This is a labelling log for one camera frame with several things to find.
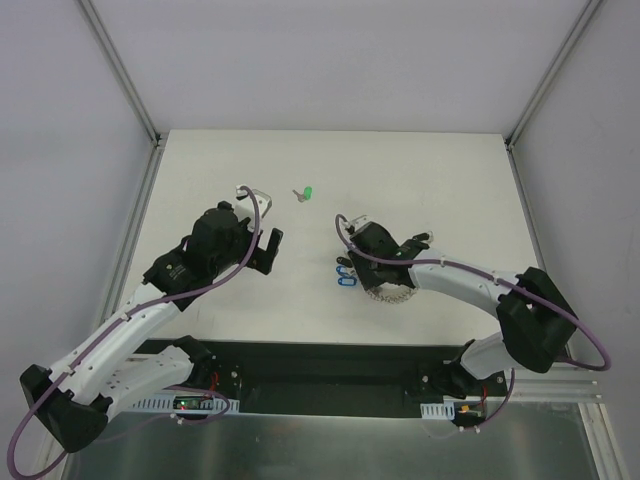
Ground black tag silver key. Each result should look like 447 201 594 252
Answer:
336 256 353 268

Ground metal disc with key rings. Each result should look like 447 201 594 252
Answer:
366 285 417 304

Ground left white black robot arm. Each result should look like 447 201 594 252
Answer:
20 190 283 453

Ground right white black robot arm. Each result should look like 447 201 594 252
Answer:
338 217 576 399

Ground blue key tag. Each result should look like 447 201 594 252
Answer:
336 265 353 277
337 276 357 287

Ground green tag silver key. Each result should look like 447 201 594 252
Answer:
292 186 313 203

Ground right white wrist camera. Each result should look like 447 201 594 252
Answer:
345 215 370 235

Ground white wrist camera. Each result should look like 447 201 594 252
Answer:
234 185 272 231
345 215 370 235

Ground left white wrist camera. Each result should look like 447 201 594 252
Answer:
234 185 272 231

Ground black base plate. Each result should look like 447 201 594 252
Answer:
189 340 516 415

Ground left white cable duct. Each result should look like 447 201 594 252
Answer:
127 392 240 416

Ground white cable duct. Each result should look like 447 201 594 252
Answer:
420 400 455 421
127 392 240 416

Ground right white cable duct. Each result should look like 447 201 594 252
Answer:
420 400 455 421

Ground front aluminium rail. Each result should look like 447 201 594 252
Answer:
511 368 604 404

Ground left aluminium frame rail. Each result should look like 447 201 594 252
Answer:
76 1 167 329

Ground aluminium frame rail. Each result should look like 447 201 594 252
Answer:
504 0 606 361
76 1 167 329

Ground right aluminium frame rail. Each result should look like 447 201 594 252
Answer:
504 0 606 361

